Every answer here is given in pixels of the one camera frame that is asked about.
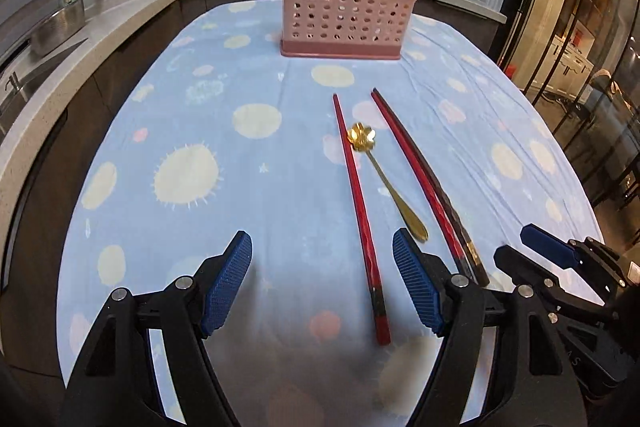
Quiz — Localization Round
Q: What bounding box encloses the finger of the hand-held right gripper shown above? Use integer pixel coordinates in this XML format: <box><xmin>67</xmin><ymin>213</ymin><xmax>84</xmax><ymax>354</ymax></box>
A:
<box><xmin>494</xmin><ymin>245</ymin><xmax>561</xmax><ymax>303</ymax></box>
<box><xmin>520</xmin><ymin>224</ymin><xmax>584</xmax><ymax>269</ymax></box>

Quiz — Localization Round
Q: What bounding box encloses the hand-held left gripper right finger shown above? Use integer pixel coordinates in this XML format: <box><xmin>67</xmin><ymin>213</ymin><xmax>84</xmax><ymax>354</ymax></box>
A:
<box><xmin>391</xmin><ymin>228</ymin><xmax>589</xmax><ymax>427</ymax></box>

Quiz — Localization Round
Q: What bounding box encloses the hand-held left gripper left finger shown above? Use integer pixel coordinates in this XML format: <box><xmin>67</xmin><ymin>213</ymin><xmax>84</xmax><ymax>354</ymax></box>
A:
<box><xmin>60</xmin><ymin>231</ymin><xmax>253</xmax><ymax>427</ymax></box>

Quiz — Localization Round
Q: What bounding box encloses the gold flower spoon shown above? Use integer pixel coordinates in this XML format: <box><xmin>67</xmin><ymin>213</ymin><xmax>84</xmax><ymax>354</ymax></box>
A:
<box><xmin>347</xmin><ymin>123</ymin><xmax>430</xmax><ymax>242</ymax></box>

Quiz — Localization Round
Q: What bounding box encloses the brown chopstick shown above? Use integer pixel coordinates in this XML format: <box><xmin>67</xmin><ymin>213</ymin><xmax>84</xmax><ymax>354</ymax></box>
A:
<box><xmin>373</xmin><ymin>88</ymin><xmax>490</xmax><ymax>287</ymax></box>

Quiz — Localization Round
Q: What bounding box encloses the red chopstick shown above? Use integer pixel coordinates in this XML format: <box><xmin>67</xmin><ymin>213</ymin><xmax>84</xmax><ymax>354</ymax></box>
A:
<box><xmin>332</xmin><ymin>93</ymin><xmax>393</xmax><ymax>347</ymax></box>
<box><xmin>371</xmin><ymin>92</ymin><xmax>474</xmax><ymax>281</ymax></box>

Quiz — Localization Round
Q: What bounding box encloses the pink perforated utensil holder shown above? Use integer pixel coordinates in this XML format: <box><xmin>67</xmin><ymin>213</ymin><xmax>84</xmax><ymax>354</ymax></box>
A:
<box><xmin>280</xmin><ymin>0</ymin><xmax>418</xmax><ymax>61</ymax></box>

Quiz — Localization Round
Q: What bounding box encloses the blue dotted tablecloth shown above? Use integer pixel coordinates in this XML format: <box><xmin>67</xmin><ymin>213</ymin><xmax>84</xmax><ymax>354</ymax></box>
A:
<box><xmin>55</xmin><ymin>0</ymin><xmax>607</xmax><ymax>427</ymax></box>

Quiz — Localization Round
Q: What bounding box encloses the glass sliding door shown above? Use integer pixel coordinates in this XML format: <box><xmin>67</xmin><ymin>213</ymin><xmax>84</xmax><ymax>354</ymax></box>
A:
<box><xmin>492</xmin><ymin>0</ymin><xmax>640</xmax><ymax>248</ymax></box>

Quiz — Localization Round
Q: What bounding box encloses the steel sink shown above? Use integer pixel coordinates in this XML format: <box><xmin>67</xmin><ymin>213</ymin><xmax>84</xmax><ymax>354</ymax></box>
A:
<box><xmin>0</xmin><ymin>37</ymin><xmax>89</xmax><ymax>128</ymax></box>

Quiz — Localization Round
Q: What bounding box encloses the steel pot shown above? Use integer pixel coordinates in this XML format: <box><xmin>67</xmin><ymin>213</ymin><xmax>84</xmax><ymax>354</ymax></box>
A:
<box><xmin>30</xmin><ymin>0</ymin><xmax>89</xmax><ymax>58</ymax></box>

